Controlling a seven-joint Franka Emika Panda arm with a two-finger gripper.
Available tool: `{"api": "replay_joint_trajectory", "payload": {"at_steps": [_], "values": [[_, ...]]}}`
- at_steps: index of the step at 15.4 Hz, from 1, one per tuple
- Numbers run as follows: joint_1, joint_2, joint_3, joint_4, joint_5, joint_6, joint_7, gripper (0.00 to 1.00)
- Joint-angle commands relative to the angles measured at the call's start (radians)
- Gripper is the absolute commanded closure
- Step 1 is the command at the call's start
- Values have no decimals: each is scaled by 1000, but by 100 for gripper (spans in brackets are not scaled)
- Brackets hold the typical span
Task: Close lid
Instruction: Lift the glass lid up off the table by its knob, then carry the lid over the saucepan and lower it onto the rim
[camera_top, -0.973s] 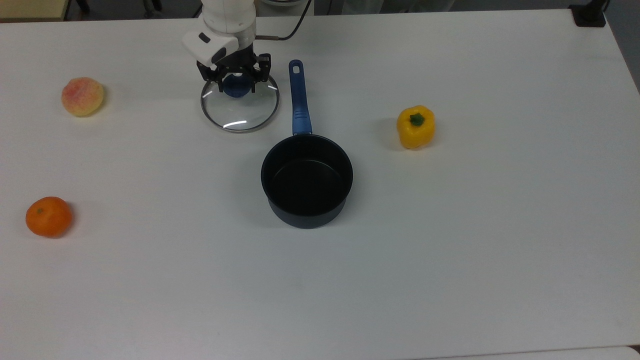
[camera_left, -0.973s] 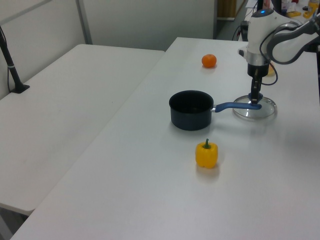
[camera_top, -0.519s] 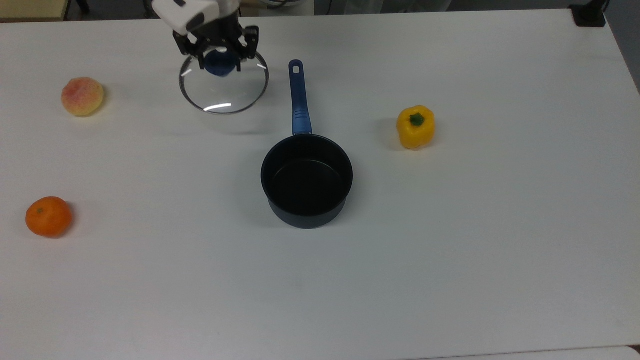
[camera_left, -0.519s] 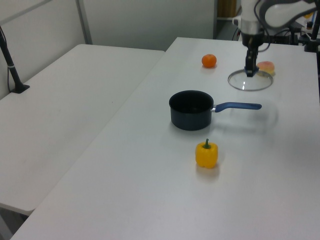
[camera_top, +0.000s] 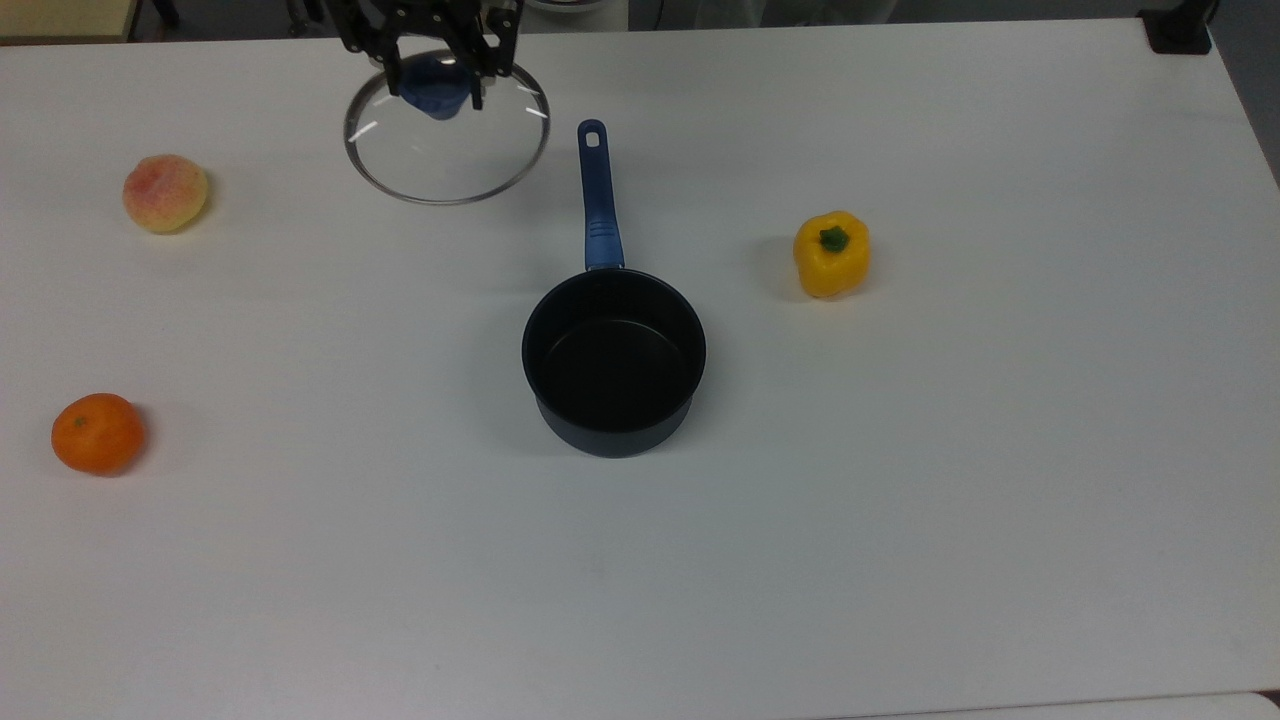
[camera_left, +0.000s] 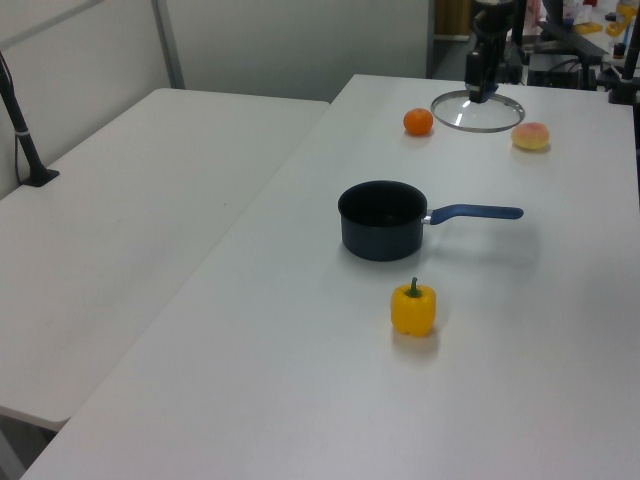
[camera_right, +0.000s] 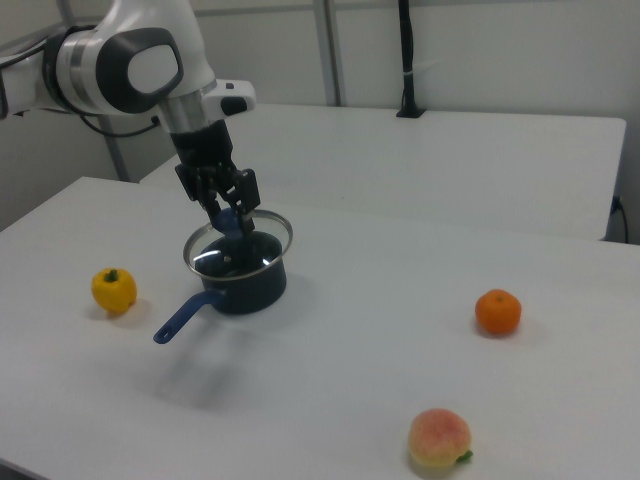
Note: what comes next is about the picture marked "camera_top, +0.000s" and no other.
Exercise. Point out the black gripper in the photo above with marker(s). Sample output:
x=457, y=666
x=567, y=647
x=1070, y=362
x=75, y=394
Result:
x=430, y=12

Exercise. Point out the beige cabinet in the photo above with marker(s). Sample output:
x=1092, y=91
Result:
x=60, y=18

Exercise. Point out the pink yellow peach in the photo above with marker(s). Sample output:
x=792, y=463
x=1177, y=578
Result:
x=165, y=195

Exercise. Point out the glass lid with blue knob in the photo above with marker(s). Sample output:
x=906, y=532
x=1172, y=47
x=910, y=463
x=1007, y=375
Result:
x=450, y=150

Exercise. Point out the orange mandarin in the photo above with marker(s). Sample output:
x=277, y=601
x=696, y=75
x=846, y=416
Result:
x=97, y=435

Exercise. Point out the yellow bell pepper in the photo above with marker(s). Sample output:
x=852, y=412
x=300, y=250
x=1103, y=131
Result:
x=832, y=262

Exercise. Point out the black table clamp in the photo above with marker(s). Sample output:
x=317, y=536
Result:
x=1178, y=32

